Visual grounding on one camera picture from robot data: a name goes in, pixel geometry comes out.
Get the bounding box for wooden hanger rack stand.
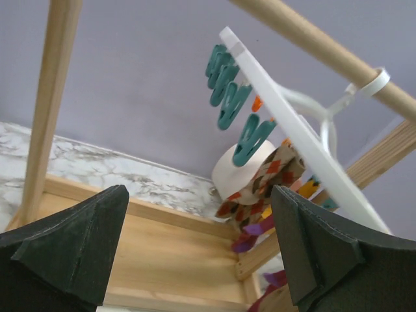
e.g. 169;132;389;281
6;0;416;312

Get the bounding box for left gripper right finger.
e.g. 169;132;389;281
271;185;415;311

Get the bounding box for white oval clip hanger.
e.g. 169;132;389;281
219;27;391;234

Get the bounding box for toy drawer cabinet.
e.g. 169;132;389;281
211;140;276;202

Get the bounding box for maroon striped sock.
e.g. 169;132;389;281
231;214;275;254
248;270;287;312

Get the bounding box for argyle patterned sock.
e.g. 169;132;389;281
215;144;305;231

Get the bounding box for teal clothespin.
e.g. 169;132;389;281
217;81;252;131
232;113;276;167

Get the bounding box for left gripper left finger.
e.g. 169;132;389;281
1;185;129;311

